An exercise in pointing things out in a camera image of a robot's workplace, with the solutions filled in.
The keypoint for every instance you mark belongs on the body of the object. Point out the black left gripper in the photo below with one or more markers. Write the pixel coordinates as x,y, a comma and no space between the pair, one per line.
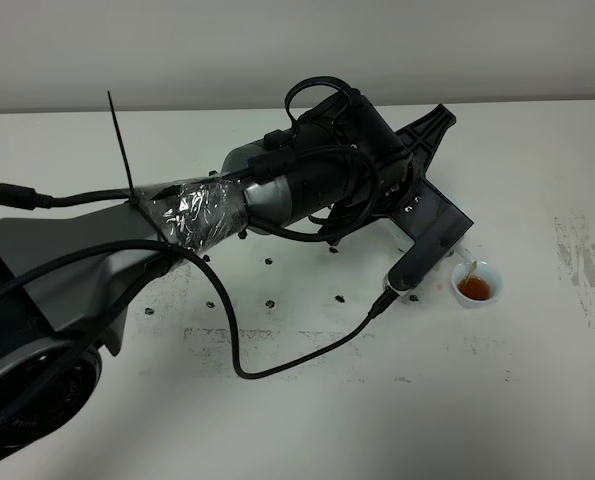
402,157

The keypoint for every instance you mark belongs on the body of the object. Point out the light blue porcelain teapot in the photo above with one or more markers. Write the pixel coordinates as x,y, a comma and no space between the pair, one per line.
459,250

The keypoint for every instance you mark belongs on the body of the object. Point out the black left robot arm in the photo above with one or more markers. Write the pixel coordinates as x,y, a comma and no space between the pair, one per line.
65,285

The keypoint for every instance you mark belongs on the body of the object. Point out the near light blue teacup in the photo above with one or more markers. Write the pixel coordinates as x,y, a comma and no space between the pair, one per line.
476,288

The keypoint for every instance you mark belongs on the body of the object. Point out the grey wrist depth camera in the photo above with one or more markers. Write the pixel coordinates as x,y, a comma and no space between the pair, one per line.
416,263

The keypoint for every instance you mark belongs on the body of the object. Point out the black cable tie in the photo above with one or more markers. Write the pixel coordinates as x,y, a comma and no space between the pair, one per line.
122,145

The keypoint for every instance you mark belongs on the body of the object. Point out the loose black cable plug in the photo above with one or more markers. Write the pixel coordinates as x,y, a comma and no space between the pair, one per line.
26,198

